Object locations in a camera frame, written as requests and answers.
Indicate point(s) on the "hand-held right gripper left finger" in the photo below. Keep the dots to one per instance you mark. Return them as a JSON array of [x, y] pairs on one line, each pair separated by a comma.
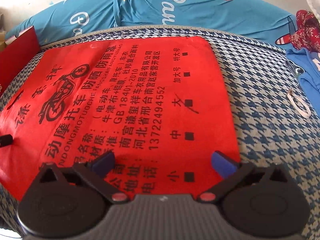
[[102, 163]]

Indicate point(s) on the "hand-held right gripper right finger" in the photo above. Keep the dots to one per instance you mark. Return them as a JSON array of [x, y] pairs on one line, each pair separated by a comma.
[[222, 165]]

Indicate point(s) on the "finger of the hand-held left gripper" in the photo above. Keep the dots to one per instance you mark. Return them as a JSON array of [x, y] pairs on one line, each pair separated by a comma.
[[6, 140]]

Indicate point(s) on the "red shopping bag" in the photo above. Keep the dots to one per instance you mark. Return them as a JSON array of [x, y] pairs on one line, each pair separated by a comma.
[[125, 92]]

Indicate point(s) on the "houndstooth bed mattress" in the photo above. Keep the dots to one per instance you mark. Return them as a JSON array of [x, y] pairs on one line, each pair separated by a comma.
[[262, 130]]

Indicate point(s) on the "red shoe box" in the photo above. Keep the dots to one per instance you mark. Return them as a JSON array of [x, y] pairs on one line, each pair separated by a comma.
[[17, 55]]

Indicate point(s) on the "white elastic loop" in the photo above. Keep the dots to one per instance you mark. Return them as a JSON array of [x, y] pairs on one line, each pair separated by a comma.
[[290, 97]]

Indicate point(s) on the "blue garment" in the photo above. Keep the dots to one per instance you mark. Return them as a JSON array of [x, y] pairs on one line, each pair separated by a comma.
[[307, 75]]

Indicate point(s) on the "blue printed quilt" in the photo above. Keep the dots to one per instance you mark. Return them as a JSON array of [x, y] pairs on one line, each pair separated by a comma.
[[100, 10]]

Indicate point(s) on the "red floral cloth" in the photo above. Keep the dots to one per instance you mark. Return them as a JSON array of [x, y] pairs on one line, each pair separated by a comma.
[[305, 35]]

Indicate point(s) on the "white pillow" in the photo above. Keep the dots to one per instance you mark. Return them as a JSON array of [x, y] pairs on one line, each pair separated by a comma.
[[311, 5]]

